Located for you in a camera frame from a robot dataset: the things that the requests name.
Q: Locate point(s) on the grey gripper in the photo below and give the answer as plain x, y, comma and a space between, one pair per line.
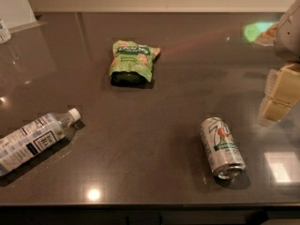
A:
289, 37

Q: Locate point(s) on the silver 7up soda can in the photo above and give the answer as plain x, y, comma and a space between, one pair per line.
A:
223, 155

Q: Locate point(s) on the green snack chip bag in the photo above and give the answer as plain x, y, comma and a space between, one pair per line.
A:
132, 62

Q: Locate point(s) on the clear plastic water bottle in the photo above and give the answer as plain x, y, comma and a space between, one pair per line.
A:
30, 140

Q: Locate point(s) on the white container at left edge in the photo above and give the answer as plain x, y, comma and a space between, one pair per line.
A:
5, 35

